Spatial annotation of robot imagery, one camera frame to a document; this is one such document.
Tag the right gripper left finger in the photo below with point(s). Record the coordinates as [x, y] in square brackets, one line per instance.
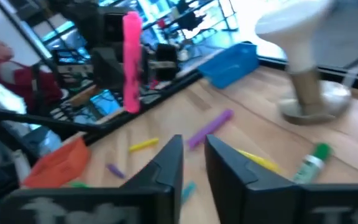
[135, 205]

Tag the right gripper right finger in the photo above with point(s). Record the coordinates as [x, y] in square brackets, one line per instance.
[259, 202]

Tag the pink highlighter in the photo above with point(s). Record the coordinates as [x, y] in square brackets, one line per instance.
[132, 62]

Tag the purple highlighter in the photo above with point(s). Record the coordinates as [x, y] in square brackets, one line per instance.
[210, 129]
[116, 171]

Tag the yellow highlighter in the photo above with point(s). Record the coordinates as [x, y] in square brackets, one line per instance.
[259, 161]
[144, 144]

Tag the blue highlighter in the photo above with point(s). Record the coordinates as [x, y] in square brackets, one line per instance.
[188, 191]

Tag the green highlighter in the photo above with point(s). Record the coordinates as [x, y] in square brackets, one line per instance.
[79, 184]

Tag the green Expo marker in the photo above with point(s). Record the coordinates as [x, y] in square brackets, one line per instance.
[311, 165]

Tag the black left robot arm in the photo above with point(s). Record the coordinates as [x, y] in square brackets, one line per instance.
[73, 12]

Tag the orange plastic basket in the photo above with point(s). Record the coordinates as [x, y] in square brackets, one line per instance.
[57, 168]

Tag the person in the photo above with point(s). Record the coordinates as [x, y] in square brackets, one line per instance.
[17, 77]

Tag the blue plastic basket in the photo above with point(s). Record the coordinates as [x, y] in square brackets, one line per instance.
[228, 65]

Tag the white globe lamp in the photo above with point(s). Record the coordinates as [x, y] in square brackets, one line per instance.
[303, 62]

